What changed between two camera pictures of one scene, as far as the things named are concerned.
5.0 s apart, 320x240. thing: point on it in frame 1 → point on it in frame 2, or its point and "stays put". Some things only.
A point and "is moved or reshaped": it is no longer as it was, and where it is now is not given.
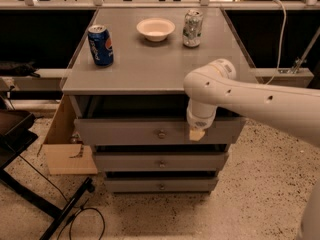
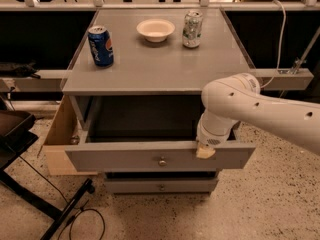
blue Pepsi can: (101, 45) stays put
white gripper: (199, 122) → (209, 138)
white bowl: (156, 29) stays put
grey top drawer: (155, 131) is moved or reshaped
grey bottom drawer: (161, 185) stays put
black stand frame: (17, 133) stays put
